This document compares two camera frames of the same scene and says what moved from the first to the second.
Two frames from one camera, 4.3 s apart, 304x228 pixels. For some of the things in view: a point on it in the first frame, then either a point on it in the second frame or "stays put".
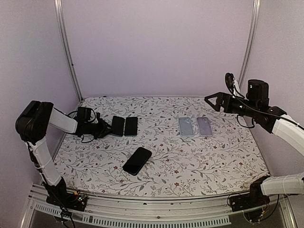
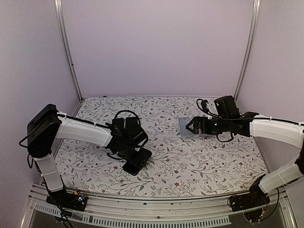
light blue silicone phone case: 185,127 stays put
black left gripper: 103,129 → 121,156
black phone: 137,161 stays put
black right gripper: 222,96 → 197,119
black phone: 118,126 stays put
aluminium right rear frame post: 250,43 stays put
